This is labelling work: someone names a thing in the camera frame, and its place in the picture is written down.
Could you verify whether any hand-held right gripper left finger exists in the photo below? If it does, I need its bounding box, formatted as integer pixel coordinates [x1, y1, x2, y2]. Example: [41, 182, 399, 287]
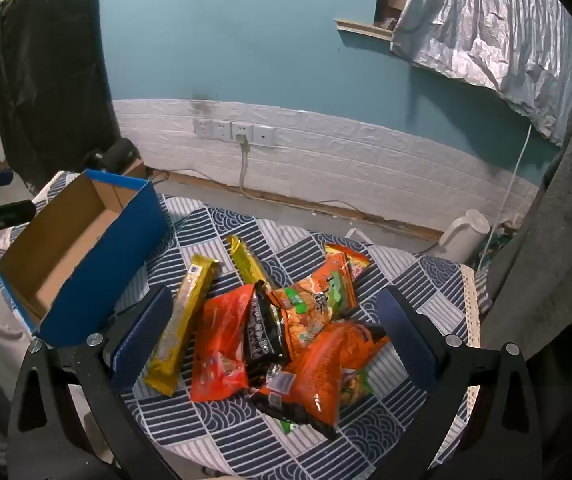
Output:
[7, 285, 174, 480]

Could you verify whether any black plastic sheet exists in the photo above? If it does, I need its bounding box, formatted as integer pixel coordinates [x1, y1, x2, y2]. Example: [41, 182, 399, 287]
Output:
[0, 0, 122, 193]

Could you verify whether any orange packet with green label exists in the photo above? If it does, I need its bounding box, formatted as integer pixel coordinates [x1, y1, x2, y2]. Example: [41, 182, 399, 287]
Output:
[266, 259, 363, 361]

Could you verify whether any blue white patterned tablecloth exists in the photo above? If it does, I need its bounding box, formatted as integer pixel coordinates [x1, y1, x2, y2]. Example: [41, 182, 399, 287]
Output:
[0, 170, 494, 480]

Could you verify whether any white electric kettle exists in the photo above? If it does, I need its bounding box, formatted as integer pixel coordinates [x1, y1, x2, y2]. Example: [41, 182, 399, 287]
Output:
[438, 208, 491, 264]

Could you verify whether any small orange snack packet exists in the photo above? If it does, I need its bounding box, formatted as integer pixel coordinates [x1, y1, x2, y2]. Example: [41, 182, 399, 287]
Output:
[323, 242, 372, 311]

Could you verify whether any grey fleece cloth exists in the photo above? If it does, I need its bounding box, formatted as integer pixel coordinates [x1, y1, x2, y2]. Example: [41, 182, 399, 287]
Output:
[481, 57, 572, 361]

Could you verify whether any black round device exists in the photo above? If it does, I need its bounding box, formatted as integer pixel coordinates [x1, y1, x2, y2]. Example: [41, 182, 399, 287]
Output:
[83, 137, 141, 173]

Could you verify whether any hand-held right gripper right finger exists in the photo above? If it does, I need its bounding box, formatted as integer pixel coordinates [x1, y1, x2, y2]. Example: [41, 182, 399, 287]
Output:
[373, 285, 557, 480]

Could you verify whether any wooden window sill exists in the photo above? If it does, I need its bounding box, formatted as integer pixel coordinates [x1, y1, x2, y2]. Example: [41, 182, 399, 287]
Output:
[335, 18, 396, 41]

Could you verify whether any large orange snack packet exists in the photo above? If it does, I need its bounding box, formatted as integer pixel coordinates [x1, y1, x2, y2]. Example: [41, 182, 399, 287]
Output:
[248, 321, 392, 441]

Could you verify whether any black snack packet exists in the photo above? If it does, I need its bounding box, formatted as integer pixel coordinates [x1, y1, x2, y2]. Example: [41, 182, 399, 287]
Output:
[243, 280, 289, 387]

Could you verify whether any green plastic basket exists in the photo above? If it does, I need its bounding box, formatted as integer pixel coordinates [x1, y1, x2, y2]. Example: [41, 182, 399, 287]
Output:
[486, 212, 527, 261]

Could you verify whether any silver foil curtain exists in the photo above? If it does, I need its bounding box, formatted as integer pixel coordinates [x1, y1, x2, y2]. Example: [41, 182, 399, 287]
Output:
[391, 0, 572, 147]

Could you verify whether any yellow snack bar packet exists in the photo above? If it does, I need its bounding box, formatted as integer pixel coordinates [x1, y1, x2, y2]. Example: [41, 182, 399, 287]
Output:
[226, 235, 273, 292]
[144, 255, 221, 398]

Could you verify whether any blue cardboard box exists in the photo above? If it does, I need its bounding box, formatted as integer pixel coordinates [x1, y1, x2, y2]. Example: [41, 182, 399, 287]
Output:
[0, 169, 171, 351]

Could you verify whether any small brown cardboard box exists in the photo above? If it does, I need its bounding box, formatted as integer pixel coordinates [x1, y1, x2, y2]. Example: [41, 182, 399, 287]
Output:
[123, 157, 148, 180]

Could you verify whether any red-orange snack packet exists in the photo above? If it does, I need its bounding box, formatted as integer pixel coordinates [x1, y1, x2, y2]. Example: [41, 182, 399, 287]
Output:
[189, 282, 258, 403]

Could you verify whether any grey plug with cable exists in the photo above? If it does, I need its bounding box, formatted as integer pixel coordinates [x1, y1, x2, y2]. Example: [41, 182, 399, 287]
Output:
[235, 135, 258, 197]

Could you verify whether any thin white cable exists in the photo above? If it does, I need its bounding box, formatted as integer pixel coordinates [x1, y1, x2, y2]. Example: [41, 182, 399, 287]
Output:
[478, 124, 533, 273]

